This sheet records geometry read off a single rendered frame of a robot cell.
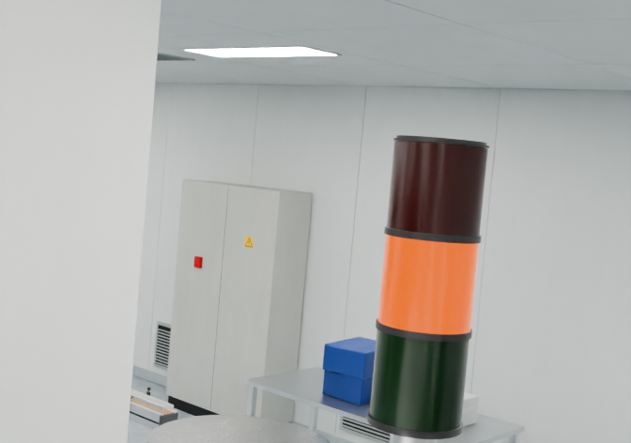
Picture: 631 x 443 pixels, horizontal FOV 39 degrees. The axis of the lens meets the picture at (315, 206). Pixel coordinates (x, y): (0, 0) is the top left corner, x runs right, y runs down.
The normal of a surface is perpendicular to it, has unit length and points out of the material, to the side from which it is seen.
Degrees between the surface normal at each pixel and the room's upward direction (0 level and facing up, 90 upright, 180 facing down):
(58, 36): 90
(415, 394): 90
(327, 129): 90
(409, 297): 90
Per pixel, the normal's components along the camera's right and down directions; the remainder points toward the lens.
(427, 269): -0.17, 0.04
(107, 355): 0.75, 0.10
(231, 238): -0.66, -0.02
